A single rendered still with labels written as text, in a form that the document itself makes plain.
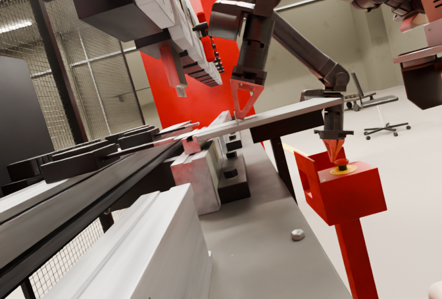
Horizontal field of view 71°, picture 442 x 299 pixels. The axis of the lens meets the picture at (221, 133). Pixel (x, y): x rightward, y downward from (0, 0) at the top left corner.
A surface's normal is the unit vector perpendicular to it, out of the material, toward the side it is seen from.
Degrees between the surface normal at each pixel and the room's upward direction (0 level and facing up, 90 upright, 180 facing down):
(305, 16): 90
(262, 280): 0
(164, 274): 90
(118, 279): 0
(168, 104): 90
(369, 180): 90
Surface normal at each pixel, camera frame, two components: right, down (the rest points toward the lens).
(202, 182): -0.04, 0.11
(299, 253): -0.26, -0.96
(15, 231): 0.96, -0.26
